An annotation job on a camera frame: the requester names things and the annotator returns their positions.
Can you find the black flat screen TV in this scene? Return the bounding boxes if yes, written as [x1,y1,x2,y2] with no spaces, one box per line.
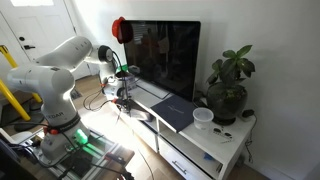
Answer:
[119,20,202,103]

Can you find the small blue object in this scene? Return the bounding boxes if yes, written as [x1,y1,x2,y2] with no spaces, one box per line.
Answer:
[202,152,215,162]

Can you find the black sunglasses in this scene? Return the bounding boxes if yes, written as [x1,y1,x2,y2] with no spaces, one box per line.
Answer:
[212,127,234,140]

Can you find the black power cord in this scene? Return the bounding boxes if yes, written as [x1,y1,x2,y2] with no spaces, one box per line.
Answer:
[244,114,258,165]

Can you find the flat white TV base plate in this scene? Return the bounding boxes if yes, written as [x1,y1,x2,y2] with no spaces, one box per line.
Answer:
[135,79,172,101]

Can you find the navy Universal Thread box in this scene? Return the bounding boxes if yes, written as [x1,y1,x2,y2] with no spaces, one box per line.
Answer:
[149,94,198,134]

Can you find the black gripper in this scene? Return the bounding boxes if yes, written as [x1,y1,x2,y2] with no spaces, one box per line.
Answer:
[114,96,133,113]

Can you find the clear plastic cup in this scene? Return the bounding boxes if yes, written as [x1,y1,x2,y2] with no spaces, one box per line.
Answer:
[192,106,215,131]

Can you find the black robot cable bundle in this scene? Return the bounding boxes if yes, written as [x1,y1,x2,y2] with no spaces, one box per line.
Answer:
[82,49,155,180]

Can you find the yellow railing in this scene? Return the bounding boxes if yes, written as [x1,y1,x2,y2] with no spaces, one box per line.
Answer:
[0,44,43,122]

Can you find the red black tool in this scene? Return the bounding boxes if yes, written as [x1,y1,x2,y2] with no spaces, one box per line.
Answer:
[104,151,128,165]

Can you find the white TV stand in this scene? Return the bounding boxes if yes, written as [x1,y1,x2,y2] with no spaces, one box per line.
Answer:
[117,77,258,180]

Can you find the printed white cardboard box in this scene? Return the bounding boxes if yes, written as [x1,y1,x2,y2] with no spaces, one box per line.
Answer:
[122,73,138,91]

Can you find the large black case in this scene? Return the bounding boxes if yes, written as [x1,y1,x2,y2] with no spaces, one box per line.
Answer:
[0,137,38,180]

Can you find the white door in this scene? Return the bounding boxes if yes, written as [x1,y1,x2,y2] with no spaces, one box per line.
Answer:
[0,0,79,83]

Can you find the orange hard hat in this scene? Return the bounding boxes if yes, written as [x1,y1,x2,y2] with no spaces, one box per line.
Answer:
[111,16,127,45]

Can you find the dark round plant pot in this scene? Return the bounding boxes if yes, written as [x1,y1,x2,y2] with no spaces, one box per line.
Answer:
[205,82,249,127]

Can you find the green leafy plant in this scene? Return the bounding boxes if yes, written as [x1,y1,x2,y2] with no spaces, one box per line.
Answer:
[205,44,257,88]

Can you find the black power adapter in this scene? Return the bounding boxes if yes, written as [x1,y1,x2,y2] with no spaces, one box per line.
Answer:
[241,108,256,119]

